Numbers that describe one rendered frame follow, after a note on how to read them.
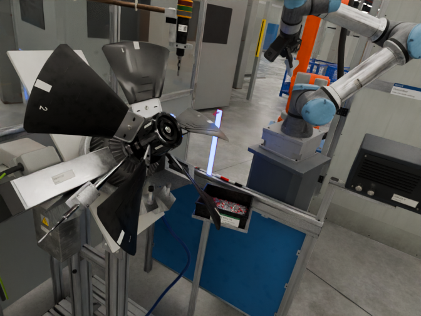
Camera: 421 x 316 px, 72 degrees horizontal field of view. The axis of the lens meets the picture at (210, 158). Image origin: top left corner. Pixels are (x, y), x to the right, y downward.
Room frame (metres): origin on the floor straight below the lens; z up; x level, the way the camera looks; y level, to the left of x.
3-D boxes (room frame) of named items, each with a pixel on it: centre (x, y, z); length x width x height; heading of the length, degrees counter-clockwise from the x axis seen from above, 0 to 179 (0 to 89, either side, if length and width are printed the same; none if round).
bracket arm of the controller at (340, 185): (0.98, -0.58, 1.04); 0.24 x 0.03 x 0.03; 64
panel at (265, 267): (1.21, -0.10, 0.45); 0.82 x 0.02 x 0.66; 64
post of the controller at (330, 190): (1.02, -0.49, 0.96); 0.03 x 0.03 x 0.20; 64
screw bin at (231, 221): (1.03, -0.09, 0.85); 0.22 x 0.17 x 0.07; 78
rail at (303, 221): (1.21, -0.10, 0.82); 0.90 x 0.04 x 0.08; 64
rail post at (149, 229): (1.40, 0.29, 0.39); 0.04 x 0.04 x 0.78; 64
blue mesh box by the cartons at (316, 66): (7.78, -2.20, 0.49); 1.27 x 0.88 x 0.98; 137
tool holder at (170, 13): (0.93, 0.15, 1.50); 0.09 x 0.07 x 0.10; 99
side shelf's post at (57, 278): (1.06, 0.69, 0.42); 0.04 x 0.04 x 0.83; 64
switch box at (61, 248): (0.87, 0.54, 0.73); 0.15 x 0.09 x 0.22; 64
